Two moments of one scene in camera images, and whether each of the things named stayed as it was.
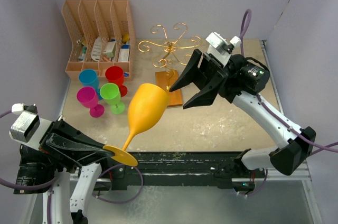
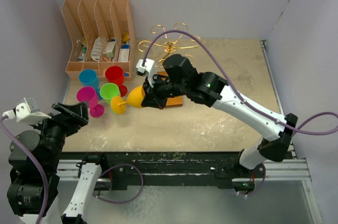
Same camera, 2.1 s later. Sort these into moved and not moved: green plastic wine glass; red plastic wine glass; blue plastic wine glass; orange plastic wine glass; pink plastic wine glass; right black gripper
Moved: right black gripper; orange plastic wine glass
Not moved: pink plastic wine glass; green plastic wine glass; blue plastic wine glass; red plastic wine glass
